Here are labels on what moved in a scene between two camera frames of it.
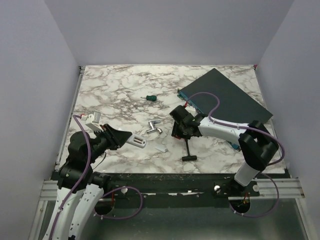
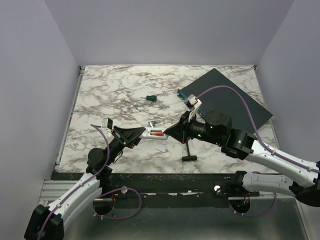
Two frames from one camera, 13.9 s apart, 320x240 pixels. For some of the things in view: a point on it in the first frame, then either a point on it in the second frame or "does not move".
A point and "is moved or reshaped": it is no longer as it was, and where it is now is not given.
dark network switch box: (235, 106) does not move
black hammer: (189, 157) does not move
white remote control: (137, 141) is moved or reshaped
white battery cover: (161, 148) does not move
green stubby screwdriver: (150, 98) does not move
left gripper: (122, 136) to (128, 137)
